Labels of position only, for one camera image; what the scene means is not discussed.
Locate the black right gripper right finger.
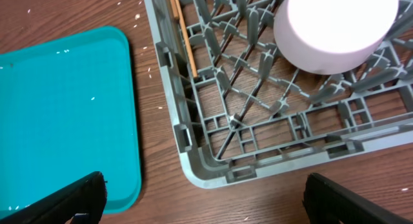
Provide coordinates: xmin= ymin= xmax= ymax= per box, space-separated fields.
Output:
xmin=303 ymin=173 xmax=410 ymax=224

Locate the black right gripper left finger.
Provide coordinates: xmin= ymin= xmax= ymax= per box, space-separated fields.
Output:
xmin=1 ymin=171 xmax=107 ymax=224

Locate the small white plate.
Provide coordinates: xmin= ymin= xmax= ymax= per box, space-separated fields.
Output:
xmin=274 ymin=0 xmax=399 ymax=75

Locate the wooden chopstick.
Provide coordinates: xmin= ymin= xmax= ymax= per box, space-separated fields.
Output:
xmin=170 ymin=0 xmax=179 ymax=21
xmin=174 ymin=0 xmax=198 ymax=78

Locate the grey dishwasher rack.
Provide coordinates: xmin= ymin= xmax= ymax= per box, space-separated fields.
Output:
xmin=145 ymin=0 xmax=412 ymax=189

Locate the teal plastic tray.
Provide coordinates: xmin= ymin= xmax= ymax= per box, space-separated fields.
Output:
xmin=1 ymin=26 xmax=142 ymax=218

